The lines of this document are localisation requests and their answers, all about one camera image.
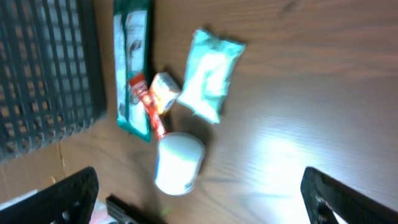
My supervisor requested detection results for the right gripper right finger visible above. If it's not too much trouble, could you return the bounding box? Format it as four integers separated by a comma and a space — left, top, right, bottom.
300, 167, 397, 223

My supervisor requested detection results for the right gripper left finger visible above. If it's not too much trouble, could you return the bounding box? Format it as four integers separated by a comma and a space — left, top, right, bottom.
1, 166, 99, 224

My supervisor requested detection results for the white tub blue label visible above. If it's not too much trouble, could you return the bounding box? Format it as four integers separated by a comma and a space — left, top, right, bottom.
154, 132, 206, 196

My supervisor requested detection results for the red packet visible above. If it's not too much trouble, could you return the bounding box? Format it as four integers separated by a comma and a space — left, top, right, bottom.
129, 73, 168, 140

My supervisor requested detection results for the orange snack packet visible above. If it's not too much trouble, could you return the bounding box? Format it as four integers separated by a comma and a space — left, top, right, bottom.
149, 72, 181, 115

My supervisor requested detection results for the mint green wipes pack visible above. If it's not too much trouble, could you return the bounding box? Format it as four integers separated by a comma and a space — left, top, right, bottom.
177, 29, 246, 124

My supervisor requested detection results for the green box with label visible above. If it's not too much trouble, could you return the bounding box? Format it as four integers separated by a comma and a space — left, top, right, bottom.
113, 0, 152, 142

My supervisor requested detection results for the grey plastic mesh basket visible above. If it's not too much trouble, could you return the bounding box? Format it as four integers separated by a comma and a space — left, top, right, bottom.
1, 0, 106, 162

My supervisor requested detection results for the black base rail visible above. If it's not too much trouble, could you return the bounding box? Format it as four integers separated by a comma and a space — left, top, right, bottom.
106, 195, 164, 224

